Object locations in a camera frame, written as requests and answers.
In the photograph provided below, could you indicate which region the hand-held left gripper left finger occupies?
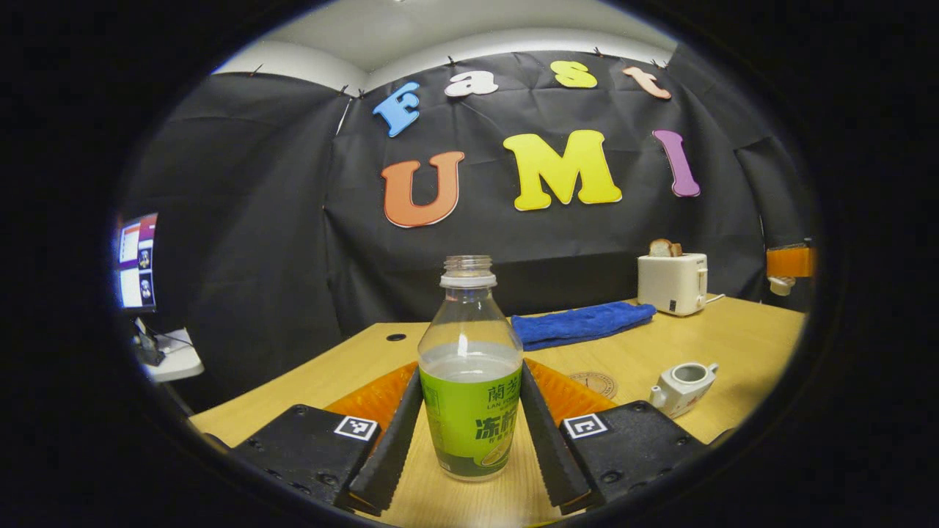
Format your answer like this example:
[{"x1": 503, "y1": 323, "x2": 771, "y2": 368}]
[{"x1": 231, "y1": 364, "x2": 425, "y2": 514}]

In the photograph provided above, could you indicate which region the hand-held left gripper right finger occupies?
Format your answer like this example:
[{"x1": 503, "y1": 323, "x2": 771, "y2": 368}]
[{"x1": 519, "y1": 359, "x2": 727, "y2": 516}]

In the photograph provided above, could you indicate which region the round brown coaster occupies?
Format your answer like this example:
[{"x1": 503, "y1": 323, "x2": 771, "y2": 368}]
[{"x1": 569, "y1": 372, "x2": 618, "y2": 400}]

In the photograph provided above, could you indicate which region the green label water bottle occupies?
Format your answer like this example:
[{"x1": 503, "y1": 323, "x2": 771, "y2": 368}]
[{"x1": 417, "y1": 255, "x2": 524, "y2": 483}]

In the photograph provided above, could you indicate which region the white teacup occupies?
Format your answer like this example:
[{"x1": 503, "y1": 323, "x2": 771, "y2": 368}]
[{"x1": 649, "y1": 362, "x2": 720, "y2": 419}]

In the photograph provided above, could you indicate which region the white toaster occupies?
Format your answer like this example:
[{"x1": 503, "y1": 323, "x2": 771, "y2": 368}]
[{"x1": 637, "y1": 253, "x2": 709, "y2": 317}]

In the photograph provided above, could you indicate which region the blue towel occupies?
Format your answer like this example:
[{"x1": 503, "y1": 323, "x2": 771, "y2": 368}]
[{"x1": 511, "y1": 301, "x2": 657, "y2": 351}]

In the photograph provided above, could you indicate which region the white side table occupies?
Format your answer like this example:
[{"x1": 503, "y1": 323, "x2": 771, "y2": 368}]
[{"x1": 136, "y1": 329, "x2": 205, "y2": 382}]

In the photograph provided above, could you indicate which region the black backdrop cloth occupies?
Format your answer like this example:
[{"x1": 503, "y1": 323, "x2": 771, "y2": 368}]
[{"x1": 117, "y1": 48, "x2": 819, "y2": 415}]

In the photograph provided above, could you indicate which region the computer monitor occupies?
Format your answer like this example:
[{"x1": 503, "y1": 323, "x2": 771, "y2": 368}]
[{"x1": 117, "y1": 213, "x2": 158, "y2": 312}]

